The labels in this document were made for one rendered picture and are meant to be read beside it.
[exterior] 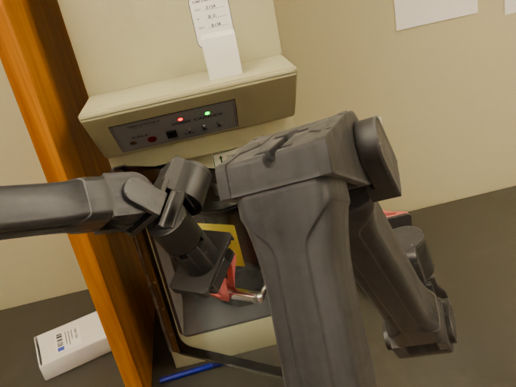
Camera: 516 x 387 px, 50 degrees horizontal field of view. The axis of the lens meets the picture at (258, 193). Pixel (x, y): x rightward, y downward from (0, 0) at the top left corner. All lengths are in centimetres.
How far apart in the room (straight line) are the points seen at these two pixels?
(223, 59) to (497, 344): 71
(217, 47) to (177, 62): 11
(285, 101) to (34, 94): 37
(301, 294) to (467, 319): 87
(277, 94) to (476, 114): 84
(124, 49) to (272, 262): 63
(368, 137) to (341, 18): 101
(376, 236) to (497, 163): 121
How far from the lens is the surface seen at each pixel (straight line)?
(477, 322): 118
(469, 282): 128
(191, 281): 79
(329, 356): 33
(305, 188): 33
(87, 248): 93
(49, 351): 131
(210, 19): 90
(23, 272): 159
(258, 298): 84
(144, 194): 70
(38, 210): 66
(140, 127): 85
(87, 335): 130
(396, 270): 54
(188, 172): 77
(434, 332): 68
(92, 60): 92
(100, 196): 68
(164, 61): 91
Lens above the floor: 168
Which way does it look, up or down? 24 degrees down
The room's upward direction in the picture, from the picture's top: 12 degrees counter-clockwise
